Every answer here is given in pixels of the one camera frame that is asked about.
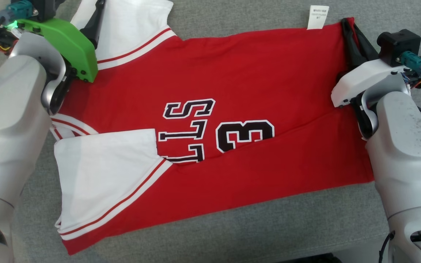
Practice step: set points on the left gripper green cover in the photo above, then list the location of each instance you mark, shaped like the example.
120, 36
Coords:
68, 44

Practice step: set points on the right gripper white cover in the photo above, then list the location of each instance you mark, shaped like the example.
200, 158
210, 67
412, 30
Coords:
367, 80

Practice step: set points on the red jersey with white sleeves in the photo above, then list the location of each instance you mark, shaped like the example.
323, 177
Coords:
250, 91

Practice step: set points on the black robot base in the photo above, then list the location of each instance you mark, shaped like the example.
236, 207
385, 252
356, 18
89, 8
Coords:
313, 258

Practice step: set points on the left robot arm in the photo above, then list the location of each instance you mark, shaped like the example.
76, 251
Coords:
9, 128

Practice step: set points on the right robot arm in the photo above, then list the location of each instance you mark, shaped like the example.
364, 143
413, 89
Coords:
404, 157

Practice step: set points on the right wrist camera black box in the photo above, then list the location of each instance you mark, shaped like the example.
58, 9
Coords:
398, 44

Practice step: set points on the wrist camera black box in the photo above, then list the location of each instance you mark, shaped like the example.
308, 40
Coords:
48, 8
398, 44

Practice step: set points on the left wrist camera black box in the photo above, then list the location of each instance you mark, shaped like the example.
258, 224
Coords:
48, 8

